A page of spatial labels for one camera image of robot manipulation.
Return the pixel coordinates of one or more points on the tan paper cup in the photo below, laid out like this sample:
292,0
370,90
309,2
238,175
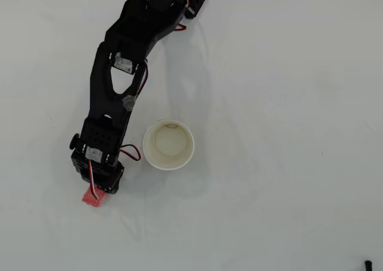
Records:
167,160

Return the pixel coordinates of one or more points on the black cylindrical object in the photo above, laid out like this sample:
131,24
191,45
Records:
368,265

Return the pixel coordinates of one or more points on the grey tape piece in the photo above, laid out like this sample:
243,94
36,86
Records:
129,103

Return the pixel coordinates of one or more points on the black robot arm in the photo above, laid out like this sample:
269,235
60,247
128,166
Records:
101,82

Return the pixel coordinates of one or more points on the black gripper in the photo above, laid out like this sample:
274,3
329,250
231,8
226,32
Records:
111,183

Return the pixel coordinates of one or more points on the red foam cube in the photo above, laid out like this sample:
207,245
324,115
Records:
89,201

